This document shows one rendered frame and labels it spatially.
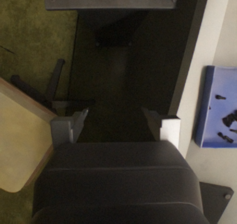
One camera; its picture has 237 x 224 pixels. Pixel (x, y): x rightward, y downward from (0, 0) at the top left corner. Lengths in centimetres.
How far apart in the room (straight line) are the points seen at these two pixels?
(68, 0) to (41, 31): 94
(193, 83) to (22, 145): 60
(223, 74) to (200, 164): 16
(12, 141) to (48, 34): 76
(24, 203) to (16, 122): 122
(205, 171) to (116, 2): 34
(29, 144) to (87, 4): 52
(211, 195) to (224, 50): 26
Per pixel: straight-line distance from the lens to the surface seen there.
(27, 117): 66
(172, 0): 36
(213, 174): 38
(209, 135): 33
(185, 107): 29
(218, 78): 31
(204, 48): 30
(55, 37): 124
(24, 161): 74
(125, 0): 34
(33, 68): 130
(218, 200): 41
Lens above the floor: 118
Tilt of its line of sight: 75 degrees down
